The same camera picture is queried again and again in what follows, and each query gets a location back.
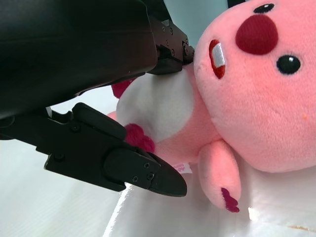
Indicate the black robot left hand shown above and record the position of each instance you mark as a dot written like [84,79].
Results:
[74,49]

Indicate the pink plush beaver doll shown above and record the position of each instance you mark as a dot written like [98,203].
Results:
[247,111]

